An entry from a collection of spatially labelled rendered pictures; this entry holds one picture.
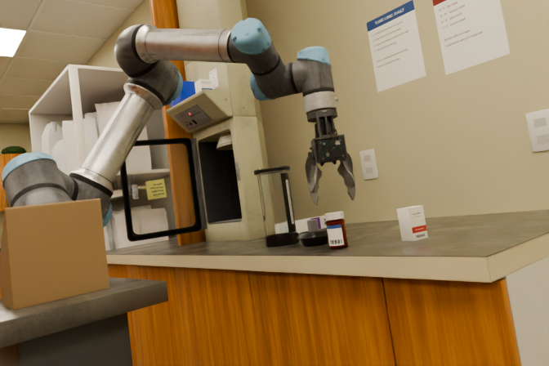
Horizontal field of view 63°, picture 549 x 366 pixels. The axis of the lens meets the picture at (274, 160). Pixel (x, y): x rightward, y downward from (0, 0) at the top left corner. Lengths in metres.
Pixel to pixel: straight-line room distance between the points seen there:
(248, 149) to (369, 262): 0.95
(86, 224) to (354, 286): 0.56
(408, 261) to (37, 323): 0.63
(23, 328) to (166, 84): 0.71
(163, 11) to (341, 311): 1.59
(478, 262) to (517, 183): 0.77
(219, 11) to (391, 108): 0.76
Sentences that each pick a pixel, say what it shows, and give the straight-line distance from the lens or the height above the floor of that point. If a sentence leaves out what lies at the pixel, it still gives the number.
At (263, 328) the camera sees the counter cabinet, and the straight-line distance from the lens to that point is 1.26.
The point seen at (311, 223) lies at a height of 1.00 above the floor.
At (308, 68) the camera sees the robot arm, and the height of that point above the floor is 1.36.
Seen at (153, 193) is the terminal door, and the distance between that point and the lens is 1.90.
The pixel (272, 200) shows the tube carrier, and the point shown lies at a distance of 1.30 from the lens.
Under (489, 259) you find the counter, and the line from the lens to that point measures 0.78.
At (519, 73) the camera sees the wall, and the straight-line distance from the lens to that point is 1.53.
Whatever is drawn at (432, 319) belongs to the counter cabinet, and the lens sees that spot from 0.89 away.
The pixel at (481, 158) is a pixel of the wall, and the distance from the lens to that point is 1.56.
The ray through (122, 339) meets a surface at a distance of 1.00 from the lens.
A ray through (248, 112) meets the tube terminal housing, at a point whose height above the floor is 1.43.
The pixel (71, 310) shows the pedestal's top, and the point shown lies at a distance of 0.90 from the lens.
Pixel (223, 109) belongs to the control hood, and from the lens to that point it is 1.71.
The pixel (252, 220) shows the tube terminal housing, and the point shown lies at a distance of 1.71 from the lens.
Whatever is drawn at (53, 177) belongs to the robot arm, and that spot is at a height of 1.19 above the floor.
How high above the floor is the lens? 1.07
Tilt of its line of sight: 5 degrees up
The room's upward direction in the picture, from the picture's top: 8 degrees counter-clockwise
